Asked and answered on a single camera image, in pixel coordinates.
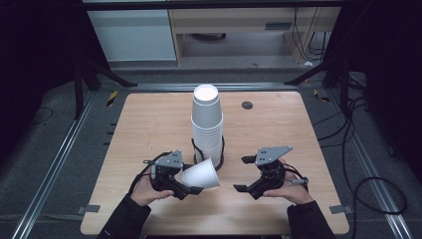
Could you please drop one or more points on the grey table bracket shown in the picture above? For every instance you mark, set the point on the grey table bracket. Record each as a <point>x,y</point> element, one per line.
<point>89,209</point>
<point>341,209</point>

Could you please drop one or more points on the yellow black hazard tape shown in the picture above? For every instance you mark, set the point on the yellow black hazard tape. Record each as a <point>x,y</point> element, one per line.
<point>321,96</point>
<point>112,98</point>

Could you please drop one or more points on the black round table grommet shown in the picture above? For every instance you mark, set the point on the black round table grommet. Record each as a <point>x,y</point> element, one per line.
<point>247,105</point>

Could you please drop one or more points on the aluminium floor rail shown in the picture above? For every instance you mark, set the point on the aluminium floor rail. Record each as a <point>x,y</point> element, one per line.
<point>371,166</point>
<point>49,172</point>

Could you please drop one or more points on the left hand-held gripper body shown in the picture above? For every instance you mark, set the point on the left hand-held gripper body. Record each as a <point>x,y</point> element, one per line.
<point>167,162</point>

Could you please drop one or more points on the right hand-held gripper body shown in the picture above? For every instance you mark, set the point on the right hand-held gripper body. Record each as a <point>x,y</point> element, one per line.
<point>272,154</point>

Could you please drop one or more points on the black metal stand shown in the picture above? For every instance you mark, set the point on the black metal stand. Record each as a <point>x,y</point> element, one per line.
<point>78,89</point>
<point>345,86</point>

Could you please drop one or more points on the stack of white paper cups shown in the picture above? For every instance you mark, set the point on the stack of white paper cups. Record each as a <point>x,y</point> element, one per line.
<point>206,116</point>

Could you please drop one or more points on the person's right hand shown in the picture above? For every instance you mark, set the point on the person's right hand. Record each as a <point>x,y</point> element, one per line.
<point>295,192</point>

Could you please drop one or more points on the single white paper cup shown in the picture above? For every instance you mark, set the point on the single white paper cup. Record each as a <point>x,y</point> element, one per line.
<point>200,176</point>

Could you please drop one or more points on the person's left hand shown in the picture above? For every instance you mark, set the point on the person's left hand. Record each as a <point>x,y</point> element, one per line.
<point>144,195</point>

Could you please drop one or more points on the white cabinet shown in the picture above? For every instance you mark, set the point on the white cabinet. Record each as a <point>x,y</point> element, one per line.
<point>132,35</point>

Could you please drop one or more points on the small white floor object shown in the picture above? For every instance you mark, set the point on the small white floor object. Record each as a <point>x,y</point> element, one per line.
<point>309,63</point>

